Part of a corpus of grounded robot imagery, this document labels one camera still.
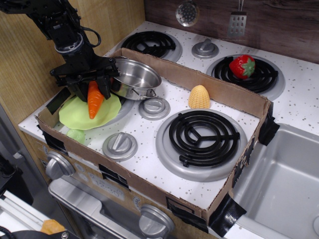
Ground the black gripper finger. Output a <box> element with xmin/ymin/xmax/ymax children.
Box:
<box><xmin>67</xmin><ymin>83</ymin><xmax>88</xmax><ymax>102</ymax></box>
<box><xmin>96</xmin><ymin>74</ymin><xmax>111</xmax><ymax>100</ymax></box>

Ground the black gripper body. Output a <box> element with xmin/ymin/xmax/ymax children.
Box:
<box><xmin>50</xmin><ymin>45</ymin><xmax>120</xmax><ymax>93</ymax></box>

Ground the orange toy carrot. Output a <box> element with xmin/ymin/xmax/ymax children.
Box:
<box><xmin>87</xmin><ymin>81</ymin><xmax>104</xmax><ymax>119</ymax></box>

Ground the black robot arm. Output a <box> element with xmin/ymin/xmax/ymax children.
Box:
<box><xmin>0</xmin><ymin>0</ymin><xmax>120</xmax><ymax>102</ymax></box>

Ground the light green plastic plate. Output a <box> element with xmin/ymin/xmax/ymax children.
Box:
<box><xmin>59</xmin><ymin>95</ymin><xmax>122</xmax><ymax>130</ymax></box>

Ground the stainless steel pot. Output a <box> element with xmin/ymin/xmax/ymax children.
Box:
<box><xmin>111</xmin><ymin>56</ymin><xmax>161</xmax><ymax>101</ymax></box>

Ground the small green plastic object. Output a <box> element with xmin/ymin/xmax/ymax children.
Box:
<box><xmin>66</xmin><ymin>129</ymin><xmax>85</xmax><ymax>144</ymax></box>

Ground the silver stove knob middle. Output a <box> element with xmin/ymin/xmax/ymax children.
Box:
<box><xmin>139</xmin><ymin>97</ymin><xmax>170</xmax><ymax>120</ymax></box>

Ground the silver stove knob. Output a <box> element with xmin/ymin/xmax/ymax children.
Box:
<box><xmin>102</xmin><ymin>132</ymin><xmax>138</xmax><ymax>162</ymax></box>
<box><xmin>139</xmin><ymin>97</ymin><xmax>170</xmax><ymax>120</ymax></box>
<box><xmin>191</xmin><ymin>39</ymin><xmax>219</xmax><ymax>59</ymax></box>

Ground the back left black burner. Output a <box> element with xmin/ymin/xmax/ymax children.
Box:
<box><xmin>117</xmin><ymin>31</ymin><xmax>182</xmax><ymax>63</ymax></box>

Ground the black burner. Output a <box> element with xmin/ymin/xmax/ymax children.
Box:
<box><xmin>156</xmin><ymin>110</ymin><xmax>247</xmax><ymax>182</ymax></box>
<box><xmin>117</xmin><ymin>31</ymin><xmax>182</xmax><ymax>63</ymax></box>
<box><xmin>206</xmin><ymin>54</ymin><xmax>285</xmax><ymax>101</ymax></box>

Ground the silver stove knob front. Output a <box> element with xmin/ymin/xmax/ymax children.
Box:
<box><xmin>102</xmin><ymin>132</ymin><xmax>138</xmax><ymax>162</ymax></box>

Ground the brown cardboard fence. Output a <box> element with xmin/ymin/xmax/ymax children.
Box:
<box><xmin>37</xmin><ymin>49</ymin><xmax>279</xmax><ymax>239</ymax></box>

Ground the silver oven knob left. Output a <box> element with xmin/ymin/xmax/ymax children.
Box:
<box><xmin>45</xmin><ymin>151</ymin><xmax>75</xmax><ymax>180</ymax></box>

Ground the silver oven knob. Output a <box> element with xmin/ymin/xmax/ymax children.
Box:
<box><xmin>139</xmin><ymin>204</ymin><xmax>175</xmax><ymax>239</ymax></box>
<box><xmin>45</xmin><ymin>151</ymin><xmax>75</xmax><ymax>180</ymax></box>

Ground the yellow toy corn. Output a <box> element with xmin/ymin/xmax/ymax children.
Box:
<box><xmin>188</xmin><ymin>85</ymin><xmax>210</xmax><ymax>109</ymax></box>

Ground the silver stove knob back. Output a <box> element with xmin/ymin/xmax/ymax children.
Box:
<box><xmin>191</xmin><ymin>39</ymin><xmax>219</xmax><ymax>59</ymax></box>

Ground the silver hanging strainer ladle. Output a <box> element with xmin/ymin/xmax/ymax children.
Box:
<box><xmin>175</xmin><ymin>0</ymin><xmax>200</xmax><ymax>27</ymax></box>

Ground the front right black burner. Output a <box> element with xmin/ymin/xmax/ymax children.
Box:
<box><xmin>156</xmin><ymin>110</ymin><xmax>247</xmax><ymax>182</ymax></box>

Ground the silver oven door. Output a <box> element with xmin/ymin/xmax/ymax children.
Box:
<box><xmin>48</xmin><ymin>178</ymin><xmax>144</xmax><ymax>239</ymax></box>

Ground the red toy strawberry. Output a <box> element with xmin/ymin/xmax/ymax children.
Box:
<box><xmin>229</xmin><ymin>55</ymin><xmax>256</xmax><ymax>80</ymax></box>

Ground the silver hanging slotted spatula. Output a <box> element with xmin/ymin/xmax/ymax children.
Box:
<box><xmin>227</xmin><ymin>0</ymin><xmax>247</xmax><ymax>38</ymax></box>

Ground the silver oven knob right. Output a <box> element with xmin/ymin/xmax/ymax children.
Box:
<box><xmin>139</xmin><ymin>204</ymin><xmax>175</xmax><ymax>239</ymax></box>

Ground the back right black burner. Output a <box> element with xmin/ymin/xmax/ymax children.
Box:
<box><xmin>206</xmin><ymin>54</ymin><xmax>285</xmax><ymax>101</ymax></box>

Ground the grey toy sink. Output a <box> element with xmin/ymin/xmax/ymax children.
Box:
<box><xmin>226</xmin><ymin>124</ymin><xmax>319</xmax><ymax>239</ymax></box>

